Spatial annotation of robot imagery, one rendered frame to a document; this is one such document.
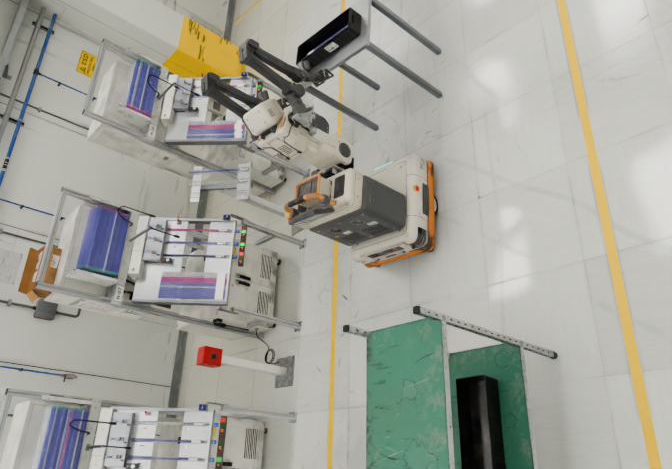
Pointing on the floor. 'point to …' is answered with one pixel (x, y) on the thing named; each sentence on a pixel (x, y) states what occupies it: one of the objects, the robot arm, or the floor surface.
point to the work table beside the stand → (374, 54)
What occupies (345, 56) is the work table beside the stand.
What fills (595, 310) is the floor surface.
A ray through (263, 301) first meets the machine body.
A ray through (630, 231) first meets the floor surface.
